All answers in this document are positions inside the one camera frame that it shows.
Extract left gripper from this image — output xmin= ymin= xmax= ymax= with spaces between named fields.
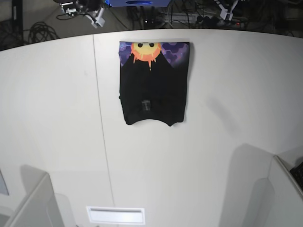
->
xmin=214 ymin=0 xmax=239 ymax=11

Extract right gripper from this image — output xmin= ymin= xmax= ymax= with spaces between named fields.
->
xmin=55 ymin=0 xmax=104 ymax=16

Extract black T-shirt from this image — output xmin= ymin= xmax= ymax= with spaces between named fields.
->
xmin=118 ymin=42 xmax=190 ymax=126

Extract blue box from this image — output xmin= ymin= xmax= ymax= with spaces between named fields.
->
xmin=105 ymin=0 xmax=170 ymax=7

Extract white power strip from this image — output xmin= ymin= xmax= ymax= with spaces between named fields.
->
xmin=160 ymin=13 xmax=246 ymax=30

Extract black keyboard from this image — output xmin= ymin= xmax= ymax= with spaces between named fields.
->
xmin=290 ymin=163 xmax=303 ymax=190

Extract white right partition panel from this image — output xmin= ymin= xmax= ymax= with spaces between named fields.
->
xmin=247 ymin=156 xmax=303 ymax=227

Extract white partition panel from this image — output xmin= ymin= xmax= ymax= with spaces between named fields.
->
xmin=0 ymin=165 xmax=77 ymax=227
xmin=247 ymin=156 xmax=303 ymax=227

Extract white left partition panel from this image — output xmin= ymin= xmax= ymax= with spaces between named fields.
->
xmin=0 ymin=165 xmax=77 ymax=227

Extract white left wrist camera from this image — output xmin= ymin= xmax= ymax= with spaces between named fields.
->
xmin=220 ymin=9 xmax=233 ymax=21

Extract coiled black cable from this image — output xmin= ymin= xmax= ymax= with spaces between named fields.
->
xmin=27 ymin=21 xmax=60 ymax=45

